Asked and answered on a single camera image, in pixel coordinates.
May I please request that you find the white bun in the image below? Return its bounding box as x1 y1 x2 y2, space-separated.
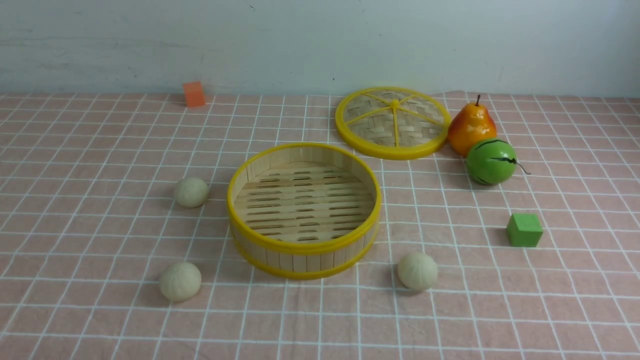
158 262 202 302
173 177 210 208
397 251 439 292

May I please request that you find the bamboo steamer tray yellow rim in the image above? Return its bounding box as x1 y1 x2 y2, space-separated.
226 142 382 280

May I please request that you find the woven steamer lid yellow rim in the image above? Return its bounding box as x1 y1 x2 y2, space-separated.
334 86 451 161

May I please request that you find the orange cube block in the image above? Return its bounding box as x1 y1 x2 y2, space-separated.
182 80 206 109

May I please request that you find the orange yellow toy pear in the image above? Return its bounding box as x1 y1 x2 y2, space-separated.
446 94 498 158

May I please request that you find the green toy watermelon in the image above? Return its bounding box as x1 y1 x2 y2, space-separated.
465 137 531 186

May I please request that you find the green cube block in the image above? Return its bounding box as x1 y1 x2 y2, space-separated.
506 212 544 248

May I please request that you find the pink checked tablecloth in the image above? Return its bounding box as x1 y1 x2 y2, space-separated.
0 93 640 360

